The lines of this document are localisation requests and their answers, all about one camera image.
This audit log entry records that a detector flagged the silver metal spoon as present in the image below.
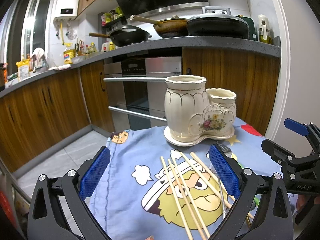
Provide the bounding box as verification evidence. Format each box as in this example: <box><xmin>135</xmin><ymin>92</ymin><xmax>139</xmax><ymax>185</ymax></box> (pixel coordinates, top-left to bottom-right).
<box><xmin>212</xmin><ymin>143</ymin><xmax>233</xmax><ymax>218</ymax></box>

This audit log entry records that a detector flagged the cream ceramic utensil holder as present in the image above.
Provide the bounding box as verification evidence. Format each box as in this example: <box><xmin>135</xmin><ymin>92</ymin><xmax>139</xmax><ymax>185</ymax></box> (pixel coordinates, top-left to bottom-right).
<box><xmin>164</xmin><ymin>75</ymin><xmax>236</xmax><ymax>147</ymax></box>

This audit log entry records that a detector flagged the blue cartoon cloth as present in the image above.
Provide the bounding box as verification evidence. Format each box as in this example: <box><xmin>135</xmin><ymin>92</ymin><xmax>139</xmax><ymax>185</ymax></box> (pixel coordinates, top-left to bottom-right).
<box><xmin>88</xmin><ymin>116</ymin><xmax>298</xmax><ymax>240</ymax></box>

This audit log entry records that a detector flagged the oil dispenser bottle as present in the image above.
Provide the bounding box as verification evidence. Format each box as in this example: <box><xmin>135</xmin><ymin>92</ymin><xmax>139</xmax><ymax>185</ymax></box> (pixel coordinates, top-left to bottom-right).
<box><xmin>258</xmin><ymin>14</ymin><xmax>272</xmax><ymax>44</ymax></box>

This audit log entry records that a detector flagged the stainless steel oven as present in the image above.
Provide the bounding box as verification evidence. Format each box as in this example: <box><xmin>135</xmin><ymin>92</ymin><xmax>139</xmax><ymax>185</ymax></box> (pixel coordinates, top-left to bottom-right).
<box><xmin>104</xmin><ymin>56</ymin><xmax>182</xmax><ymax>132</ymax></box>

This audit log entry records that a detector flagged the large black lidded pan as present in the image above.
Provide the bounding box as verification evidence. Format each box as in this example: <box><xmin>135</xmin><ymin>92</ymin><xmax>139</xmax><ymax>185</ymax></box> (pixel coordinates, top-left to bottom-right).
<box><xmin>187</xmin><ymin>13</ymin><xmax>249</xmax><ymax>39</ymax></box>

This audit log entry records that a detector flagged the yellow oil bottle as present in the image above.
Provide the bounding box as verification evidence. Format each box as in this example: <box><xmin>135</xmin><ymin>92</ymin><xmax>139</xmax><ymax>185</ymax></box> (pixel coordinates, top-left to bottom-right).
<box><xmin>63</xmin><ymin>43</ymin><xmax>75</xmax><ymax>64</ymax></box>

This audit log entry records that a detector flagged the white water heater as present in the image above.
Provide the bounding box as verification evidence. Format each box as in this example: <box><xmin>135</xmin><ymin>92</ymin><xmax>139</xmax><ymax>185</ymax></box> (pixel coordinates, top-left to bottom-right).
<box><xmin>54</xmin><ymin>0</ymin><xmax>79</xmax><ymax>21</ymax></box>

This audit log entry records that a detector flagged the brown pan wooden handle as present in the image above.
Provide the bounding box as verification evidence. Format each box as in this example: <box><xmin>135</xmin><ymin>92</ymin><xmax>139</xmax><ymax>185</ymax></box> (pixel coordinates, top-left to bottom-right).
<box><xmin>129</xmin><ymin>15</ymin><xmax>189</xmax><ymax>38</ymax></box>

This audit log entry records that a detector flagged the black wok wooden handle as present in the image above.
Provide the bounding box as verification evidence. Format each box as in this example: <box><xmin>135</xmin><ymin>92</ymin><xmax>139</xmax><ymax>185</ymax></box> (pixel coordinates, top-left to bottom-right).
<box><xmin>89</xmin><ymin>24</ymin><xmax>152</xmax><ymax>47</ymax></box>

